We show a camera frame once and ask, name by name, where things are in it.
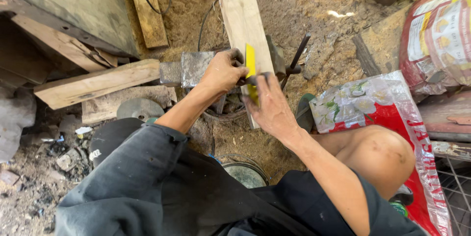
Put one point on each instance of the person's right leg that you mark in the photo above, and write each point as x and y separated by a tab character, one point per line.
375	155

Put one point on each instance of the red white printed sack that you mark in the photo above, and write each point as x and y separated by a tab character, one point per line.
438	45

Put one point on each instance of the grey stone lump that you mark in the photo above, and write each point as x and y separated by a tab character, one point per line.
14	122

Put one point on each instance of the round metal bucket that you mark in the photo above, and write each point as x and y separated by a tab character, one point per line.
244	175

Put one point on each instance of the grey grinding disc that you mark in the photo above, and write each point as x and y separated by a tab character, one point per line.
139	109

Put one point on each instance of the person's dark grey clothing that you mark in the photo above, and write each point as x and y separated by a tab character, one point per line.
176	192

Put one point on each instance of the thick pale wooden beam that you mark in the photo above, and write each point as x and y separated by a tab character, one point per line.
99	83

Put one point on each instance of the person's left fingers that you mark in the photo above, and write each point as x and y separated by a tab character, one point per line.
237	56

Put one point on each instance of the reddish wooden board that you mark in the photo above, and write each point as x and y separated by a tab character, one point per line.
59	43

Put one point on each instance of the flowered red plastic sack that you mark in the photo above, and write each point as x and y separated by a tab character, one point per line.
382	103

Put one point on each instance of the dark weathered wood strip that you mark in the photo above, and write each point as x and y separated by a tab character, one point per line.
366	56

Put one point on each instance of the large grey metal machine table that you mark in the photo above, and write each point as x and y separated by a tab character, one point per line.
73	8

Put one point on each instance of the pale wooden plank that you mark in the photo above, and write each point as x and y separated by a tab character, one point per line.
243	22

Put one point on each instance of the green sandal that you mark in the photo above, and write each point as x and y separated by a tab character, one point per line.
304	113

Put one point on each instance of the person's right hand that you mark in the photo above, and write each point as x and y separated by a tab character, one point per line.
274	113

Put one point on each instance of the weathered wooden block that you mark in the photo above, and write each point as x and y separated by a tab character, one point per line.
103	105

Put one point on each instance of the grey metal bench vise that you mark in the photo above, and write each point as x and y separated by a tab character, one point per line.
193	67

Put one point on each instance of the yellow try square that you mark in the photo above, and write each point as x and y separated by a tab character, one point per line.
250	61

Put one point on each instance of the person's left hand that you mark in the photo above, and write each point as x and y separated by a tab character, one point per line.
220	72

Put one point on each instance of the rusty metal bar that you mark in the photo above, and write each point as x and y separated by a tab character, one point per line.
447	114

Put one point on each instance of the narrow brown wooden plank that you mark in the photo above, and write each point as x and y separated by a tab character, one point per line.
148	11

